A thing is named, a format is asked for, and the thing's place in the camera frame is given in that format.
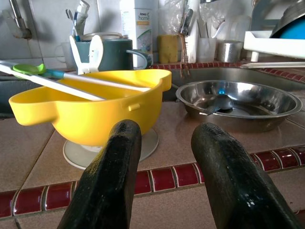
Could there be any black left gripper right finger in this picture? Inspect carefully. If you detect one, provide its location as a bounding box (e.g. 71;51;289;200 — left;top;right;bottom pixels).
191;122;303;229

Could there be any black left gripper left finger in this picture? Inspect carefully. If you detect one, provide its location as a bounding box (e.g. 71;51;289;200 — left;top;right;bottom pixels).
57;119;142;229

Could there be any yellow plastic suction bowl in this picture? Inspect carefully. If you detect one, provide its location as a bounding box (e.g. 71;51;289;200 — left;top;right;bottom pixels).
9;69;172;170

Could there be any steel spoon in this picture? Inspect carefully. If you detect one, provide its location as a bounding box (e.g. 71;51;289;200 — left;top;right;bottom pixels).
199;94;235;117

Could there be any stainless steel bowl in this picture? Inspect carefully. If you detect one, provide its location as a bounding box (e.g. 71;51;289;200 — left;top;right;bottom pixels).
175;80;303;133

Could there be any white training chopstick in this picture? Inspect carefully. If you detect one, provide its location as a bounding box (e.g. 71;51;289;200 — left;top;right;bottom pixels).
0;59;153;93
0;62;106;101

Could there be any teal mug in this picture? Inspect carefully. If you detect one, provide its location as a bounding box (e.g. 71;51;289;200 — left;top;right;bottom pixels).
75;39;153;72

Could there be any white rabbit-shaped plastic holder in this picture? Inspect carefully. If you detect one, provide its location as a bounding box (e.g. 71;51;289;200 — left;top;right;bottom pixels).
69;34;104;75

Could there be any cream plastic spatula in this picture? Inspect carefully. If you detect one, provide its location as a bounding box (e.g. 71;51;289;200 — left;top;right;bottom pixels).
240;61;305;70

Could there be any small steel tin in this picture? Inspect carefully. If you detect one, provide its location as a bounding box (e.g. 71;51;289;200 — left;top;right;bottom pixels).
216;40;244;63

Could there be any clear plastic utensil cup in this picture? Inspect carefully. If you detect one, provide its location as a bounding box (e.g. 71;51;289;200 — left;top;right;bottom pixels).
196;37;218;63

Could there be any brown twine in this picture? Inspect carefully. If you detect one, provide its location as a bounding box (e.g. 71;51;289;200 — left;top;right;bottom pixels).
177;33;192;79

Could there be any yellow sponge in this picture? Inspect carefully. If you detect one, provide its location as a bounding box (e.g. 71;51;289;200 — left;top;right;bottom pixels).
157;34;181;64

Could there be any white upright plastic board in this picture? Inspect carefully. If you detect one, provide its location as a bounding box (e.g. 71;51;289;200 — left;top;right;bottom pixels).
187;0;201;63

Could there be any white dish drainer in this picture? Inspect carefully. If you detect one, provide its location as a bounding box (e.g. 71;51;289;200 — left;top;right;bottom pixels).
243;30;305;63

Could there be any white detergent bottle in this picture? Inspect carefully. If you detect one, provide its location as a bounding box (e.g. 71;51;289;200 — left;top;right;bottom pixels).
120;0;160;69

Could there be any white plastic spoon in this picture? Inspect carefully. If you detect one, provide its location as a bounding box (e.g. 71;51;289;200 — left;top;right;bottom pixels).
211;20;226;39

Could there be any translucent plastic jug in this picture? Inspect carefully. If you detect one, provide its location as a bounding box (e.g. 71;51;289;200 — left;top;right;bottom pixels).
227;14;253;44

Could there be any white blue toothbrush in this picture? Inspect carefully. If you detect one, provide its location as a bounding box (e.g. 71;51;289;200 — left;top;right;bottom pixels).
65;9;81;42

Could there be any blue bowl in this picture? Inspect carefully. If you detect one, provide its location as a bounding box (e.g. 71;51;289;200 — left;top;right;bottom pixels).
277;16;305;40

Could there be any clear plastic bag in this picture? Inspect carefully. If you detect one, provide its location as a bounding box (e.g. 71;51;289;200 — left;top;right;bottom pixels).
158;0;200;36

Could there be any large steel mixing bowl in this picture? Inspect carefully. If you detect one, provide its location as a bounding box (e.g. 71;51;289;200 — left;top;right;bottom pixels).
270;0;305;39

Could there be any grey metal faucet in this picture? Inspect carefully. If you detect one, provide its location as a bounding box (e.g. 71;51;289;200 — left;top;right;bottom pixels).
0;0;33;41

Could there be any steel pot with wire handle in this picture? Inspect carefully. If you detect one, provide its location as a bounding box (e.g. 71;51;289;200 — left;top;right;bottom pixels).
82;31;129;41

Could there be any black handled brush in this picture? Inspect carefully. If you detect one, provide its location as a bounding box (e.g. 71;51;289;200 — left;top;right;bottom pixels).
179;8;194;37

